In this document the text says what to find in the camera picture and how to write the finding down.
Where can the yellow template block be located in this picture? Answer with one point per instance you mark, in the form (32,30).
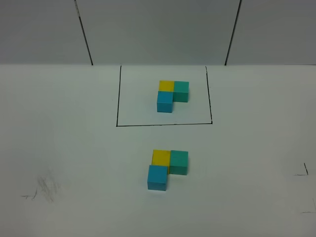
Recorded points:
(166,85)

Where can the blue template block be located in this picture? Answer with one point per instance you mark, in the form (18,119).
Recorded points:
(165,102)

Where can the green template block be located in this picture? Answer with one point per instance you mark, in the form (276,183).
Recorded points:
(181,91)

